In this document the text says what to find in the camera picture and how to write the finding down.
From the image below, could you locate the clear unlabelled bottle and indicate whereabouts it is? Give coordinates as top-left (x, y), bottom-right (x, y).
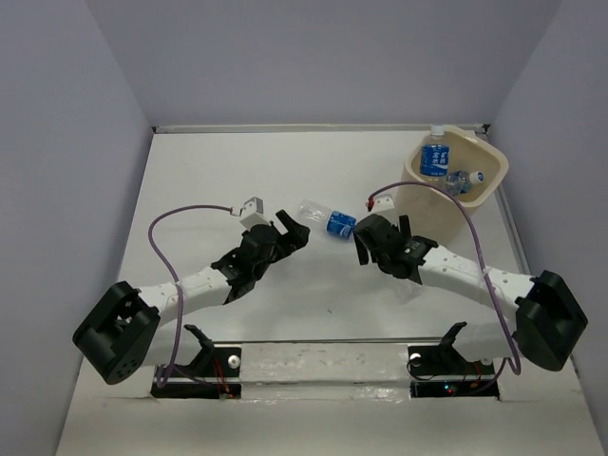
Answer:
top-left (393, 281), bottom-right (424, 305)

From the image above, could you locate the blue label bottle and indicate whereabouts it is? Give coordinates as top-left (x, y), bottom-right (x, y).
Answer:
top-left (443, 172), bottom-right (466, 197)
top-left (419, 125), bottom-right (450, 179)
top-left (467, 171), bottom-right (485, 186)
top-left (298, 199), bottom-right (356, 240)

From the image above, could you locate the blue label bottle front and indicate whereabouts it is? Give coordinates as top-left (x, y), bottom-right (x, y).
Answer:
top-left (467, 171), bottom-right (485, 186)

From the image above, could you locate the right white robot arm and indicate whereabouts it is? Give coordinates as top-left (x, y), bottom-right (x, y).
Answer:
top-left (353, 214), bottom-right (588, 372)

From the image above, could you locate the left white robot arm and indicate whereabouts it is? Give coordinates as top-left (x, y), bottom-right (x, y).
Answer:
top-left (72, 209), bottom-right (311, 385)

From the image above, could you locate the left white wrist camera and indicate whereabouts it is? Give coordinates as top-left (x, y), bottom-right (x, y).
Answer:
top-left (230, 197), bottom-right (270, 230)

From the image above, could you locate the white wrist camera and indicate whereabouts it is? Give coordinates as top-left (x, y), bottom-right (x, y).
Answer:
top-left (367, 194), bottom-right (394, 213)
top-left (230, 197), bottom-right (270, 230)

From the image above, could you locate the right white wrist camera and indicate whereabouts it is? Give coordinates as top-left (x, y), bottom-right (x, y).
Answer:
top-left (367, 194), bottom-right (394, 213)

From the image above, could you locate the aluminium table rail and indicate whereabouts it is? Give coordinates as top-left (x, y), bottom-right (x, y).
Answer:
top-left (151, 123), bottom-right (491, 135)

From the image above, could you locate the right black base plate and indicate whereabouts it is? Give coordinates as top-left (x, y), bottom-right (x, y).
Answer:
top-left (406, 345), bottom-right (500, 399)

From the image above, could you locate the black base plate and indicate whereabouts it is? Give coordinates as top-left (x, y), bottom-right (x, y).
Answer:
top-left (406, 345), bottom-right (500, 399)
top-left (150, 346), bottom-right (242, 400)

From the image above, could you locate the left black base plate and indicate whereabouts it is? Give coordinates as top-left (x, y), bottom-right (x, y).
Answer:
top-left (150, 346), bottom-right (242, 400)

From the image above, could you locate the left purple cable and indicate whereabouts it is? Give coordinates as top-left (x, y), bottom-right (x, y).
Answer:
top-left (147, 203), bottom-right (238, 390)

